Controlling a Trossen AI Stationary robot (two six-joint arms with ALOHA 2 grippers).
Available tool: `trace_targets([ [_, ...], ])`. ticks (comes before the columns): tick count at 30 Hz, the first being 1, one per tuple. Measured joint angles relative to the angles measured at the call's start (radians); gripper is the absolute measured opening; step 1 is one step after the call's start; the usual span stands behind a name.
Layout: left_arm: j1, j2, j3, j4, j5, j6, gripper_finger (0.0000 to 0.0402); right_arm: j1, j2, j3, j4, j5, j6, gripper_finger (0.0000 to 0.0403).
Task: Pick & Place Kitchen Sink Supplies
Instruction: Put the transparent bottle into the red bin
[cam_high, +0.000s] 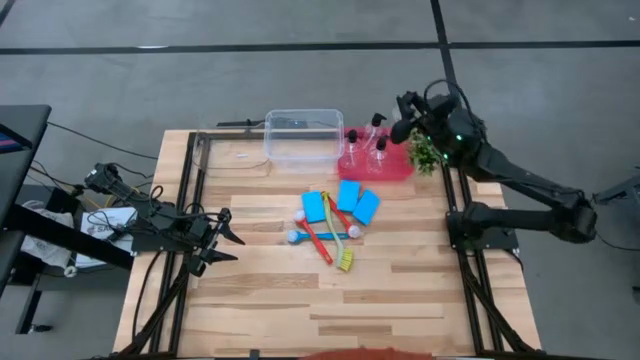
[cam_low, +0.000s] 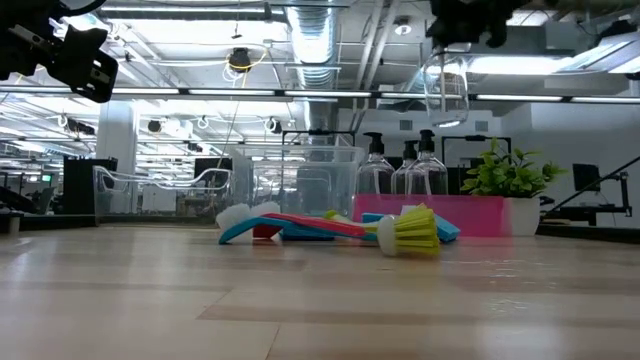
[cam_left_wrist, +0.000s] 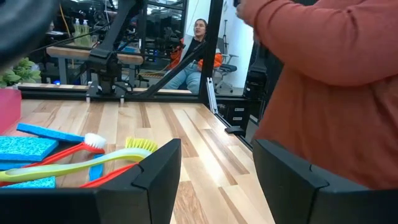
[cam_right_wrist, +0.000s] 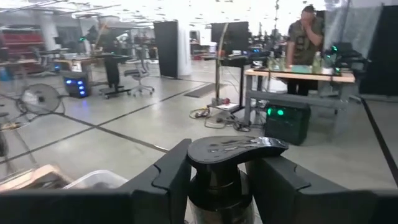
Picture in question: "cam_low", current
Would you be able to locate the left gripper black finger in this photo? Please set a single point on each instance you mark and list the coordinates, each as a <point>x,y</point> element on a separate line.
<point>85,65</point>

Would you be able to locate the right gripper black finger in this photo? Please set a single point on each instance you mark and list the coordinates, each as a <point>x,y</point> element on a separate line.
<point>450,30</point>

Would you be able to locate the blue sponge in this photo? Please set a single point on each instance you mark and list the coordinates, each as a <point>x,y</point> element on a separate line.
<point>372,217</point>
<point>307,235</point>
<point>447,231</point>

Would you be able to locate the green dish brush yellow bristles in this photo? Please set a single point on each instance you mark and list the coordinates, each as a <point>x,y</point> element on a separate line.
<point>415,232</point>

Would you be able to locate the black monitor on arm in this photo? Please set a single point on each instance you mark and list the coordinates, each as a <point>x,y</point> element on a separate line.
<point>585,177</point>

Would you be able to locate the black metal stand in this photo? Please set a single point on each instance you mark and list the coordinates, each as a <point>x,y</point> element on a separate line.
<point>465,137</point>

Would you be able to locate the clear shallow plastic tray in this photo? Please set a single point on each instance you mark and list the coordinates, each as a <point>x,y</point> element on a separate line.
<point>100,175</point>

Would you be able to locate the black cabinet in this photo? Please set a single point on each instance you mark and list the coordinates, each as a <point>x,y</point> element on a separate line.
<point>80,190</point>

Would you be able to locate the black ceiling device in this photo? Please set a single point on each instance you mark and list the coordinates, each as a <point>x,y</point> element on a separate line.
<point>240,60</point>

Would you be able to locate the black screen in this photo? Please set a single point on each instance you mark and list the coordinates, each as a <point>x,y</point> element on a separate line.
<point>212,172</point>

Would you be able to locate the pink plastic tray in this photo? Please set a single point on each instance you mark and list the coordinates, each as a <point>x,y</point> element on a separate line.
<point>470,215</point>

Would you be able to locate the green plant in white pot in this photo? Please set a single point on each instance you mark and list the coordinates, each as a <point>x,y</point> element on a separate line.
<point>520,215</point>

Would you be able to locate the clear plastic bin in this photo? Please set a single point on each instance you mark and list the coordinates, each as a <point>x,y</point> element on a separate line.
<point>320,180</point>

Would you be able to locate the black background desk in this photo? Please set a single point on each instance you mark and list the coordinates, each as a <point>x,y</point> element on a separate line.
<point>585,212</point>

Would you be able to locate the silver corrugated duct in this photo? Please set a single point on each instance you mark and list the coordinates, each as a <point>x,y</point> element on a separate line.
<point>314,45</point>

